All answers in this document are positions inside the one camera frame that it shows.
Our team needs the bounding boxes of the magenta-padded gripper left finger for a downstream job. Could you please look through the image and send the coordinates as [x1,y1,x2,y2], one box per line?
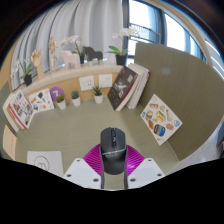
[63,143,106,190]

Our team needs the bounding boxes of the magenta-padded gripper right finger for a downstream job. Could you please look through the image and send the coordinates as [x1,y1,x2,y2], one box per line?
[123,144,166,190]

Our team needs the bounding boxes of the black computer mouse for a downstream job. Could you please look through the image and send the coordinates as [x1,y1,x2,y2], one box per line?
[99,126,128,175]

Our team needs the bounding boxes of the white mouse pad with drawing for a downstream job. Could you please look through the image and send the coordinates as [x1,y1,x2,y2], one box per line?
[26,150,65,178]

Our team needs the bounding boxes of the colourful sticker card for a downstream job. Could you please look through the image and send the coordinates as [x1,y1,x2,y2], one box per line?
[139,93,184,146]

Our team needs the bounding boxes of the small potted green plant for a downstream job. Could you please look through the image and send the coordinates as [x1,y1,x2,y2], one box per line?
[55,94,67,111]
[70,90,82,107]
[91,85,105,105]

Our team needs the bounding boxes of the beige card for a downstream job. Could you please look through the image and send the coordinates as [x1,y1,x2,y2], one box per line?
[2,124,18,162]

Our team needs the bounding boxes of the white sticker sheet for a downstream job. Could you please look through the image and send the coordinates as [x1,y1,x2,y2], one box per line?
[28,88,55,114]

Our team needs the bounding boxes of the purple round sign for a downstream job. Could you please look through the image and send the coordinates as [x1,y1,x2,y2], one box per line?
[49,86,65,103]

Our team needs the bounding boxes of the red-edged picture magazine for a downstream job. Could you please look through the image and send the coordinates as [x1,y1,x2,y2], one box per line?
[6,89,35,130]

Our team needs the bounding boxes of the black cover book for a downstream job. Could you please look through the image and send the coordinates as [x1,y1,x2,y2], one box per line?
[106,65,139,112]

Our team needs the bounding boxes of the white book stack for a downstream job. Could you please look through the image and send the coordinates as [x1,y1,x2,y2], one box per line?
[125,62,151,110]

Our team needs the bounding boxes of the thick white book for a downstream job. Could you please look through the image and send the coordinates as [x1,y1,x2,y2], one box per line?
[1,93,21,133]

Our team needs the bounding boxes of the white orchid in black pot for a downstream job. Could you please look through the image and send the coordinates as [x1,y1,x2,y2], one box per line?
[11,58,34,87]
[106,27,141,67]
[60,34,86,65]

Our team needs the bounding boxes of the pink horse figure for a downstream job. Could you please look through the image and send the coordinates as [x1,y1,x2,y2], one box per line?
[60,49,82,70]

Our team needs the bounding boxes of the black horse figure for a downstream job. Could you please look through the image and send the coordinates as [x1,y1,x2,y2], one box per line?
[81,45,104,64]

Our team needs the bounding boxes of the wooden hand model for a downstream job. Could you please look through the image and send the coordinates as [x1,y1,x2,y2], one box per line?
[30,49,45,81]

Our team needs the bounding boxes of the wooden artist mannequin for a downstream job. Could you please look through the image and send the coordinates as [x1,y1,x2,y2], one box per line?
[48,35,59,69]

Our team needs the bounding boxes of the grey curtain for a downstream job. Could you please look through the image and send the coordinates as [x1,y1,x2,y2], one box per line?
[9,0,125,91]

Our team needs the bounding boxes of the white wall socket plate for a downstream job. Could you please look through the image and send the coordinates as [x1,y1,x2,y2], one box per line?
[97,73,114,89]
[78,75,96,92]

